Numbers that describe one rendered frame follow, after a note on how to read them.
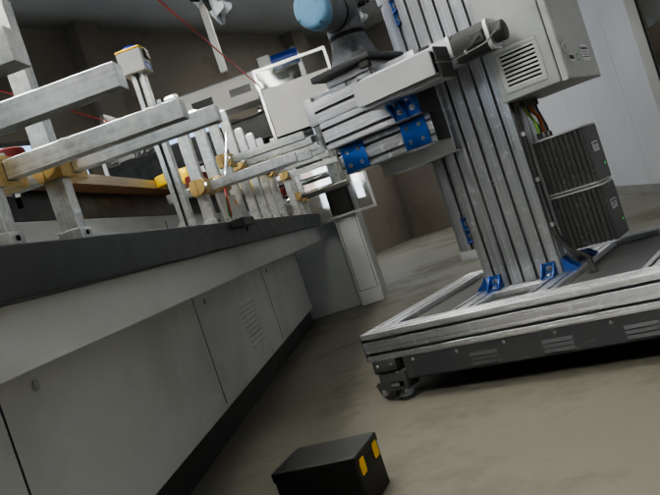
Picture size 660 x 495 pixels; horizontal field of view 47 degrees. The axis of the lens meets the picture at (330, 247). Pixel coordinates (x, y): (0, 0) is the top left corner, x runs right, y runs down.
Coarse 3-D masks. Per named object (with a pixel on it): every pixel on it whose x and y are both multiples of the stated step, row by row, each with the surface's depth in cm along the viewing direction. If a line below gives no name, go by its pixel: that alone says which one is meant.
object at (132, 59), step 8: (128, 48) 205; (136, 48) 205; (120, 56) 206; (128, 56) 205; (136, 56) 205; (120, 64) 206; (128, 64) 206; (136, 64) 205; (144, 64) 206; (128, 72) 206; (136, 72) 206; (144, 72) 208; (152, 72) 211
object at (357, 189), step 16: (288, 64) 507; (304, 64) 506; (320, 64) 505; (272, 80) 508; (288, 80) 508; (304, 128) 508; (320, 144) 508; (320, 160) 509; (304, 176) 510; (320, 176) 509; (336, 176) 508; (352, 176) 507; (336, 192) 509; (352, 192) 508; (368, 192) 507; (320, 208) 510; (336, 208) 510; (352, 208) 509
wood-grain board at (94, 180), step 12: (84, 180) 185; (96, 180) 193; (108, 180) 201; (120, 180) 210; (132, 180) 219; (144, 180) 231; (96, 192) 206; (108, 192) 214; (120, 192) 222; (132, 192) 231; (144, 192) 241; (156, 192) 251; (168, 192) 262; (228, 192) 340
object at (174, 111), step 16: (144, 112) 111; (160, 112) 111; (176, 112) 111; (96, 128) 112; (112, 128) 112; (128, 128) 112; (144, 128) 111; (160, 128) 113; (48, 144) 113; (64, 144) 113; (80, 144) 112; (96, 144) 112; (112, 144) 114; (16, 160) 113; (32, 160) 113; (48, 160) 113; (64, 160) 114; (16, 176) 114
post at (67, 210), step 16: (0, 0) 134; (0, 16) 134; (16, 80) 134; (32, 80) 136; (32, 128) 134; (48, 128) 136; (32, 144) 135; (48, 192) 135; (64, 192) 134; (64, 208) 135; (80, 208) 138; (64, 224) 135; (80, 224) 136
